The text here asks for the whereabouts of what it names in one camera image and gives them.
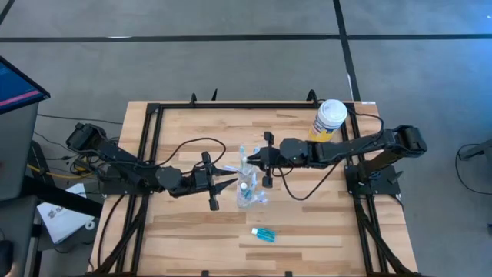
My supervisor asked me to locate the yellow cable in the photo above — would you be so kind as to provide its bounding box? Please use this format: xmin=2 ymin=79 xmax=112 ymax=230
xmin=26 ymin=163 xmax=101 ymax=181

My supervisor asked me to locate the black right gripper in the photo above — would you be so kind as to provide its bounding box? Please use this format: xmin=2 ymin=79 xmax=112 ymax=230
xmin=247 ymin=132 xmax=284 ymax=189

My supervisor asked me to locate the black aluminium table frame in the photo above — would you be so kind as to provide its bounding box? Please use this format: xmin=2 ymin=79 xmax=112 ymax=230
xmin=88 ymin=88 xmax=420 ymax=277

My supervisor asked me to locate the blue mouthwash bottle white cap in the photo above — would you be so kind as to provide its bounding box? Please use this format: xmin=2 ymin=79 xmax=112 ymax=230
xmin=251 ymin=226 xmax=278 ymax=244

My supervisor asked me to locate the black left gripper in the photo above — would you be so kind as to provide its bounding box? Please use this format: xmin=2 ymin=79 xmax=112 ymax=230
xmin=183 ymin=151 xmax=238 ymax=212

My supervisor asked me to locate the gray monitor stand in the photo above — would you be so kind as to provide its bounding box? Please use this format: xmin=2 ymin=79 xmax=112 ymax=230
xmin=0 ymin=100 xmax=40 ymax=202

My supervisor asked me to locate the monitor with blue screen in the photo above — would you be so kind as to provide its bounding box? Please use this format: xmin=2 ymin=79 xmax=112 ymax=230
xmin=0 ymin=56 xmax=52 ymax=115

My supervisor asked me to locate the black desk beam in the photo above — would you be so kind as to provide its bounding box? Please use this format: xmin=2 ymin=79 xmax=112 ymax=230
xmin=21 ymin=175 xmax=104 ymax=219

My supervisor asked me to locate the yellow Lysol wipes canister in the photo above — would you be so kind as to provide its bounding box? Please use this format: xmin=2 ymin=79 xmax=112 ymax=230
xmin=307 ymin=98 xmax=349 ymax=142

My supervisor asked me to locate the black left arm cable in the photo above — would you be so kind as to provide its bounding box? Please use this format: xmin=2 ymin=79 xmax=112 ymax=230
xmin=155 ymin=136 xmax=228 ymax=182

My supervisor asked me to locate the white paper booklet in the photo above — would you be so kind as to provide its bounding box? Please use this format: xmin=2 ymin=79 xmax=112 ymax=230
xmin=36 ymin=182 xmax=96 ymax=245

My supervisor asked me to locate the blue mouthwash bottle green label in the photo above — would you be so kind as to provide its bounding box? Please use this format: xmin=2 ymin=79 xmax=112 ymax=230
xmin=237 ymin=182 xmax=256 ymax=209

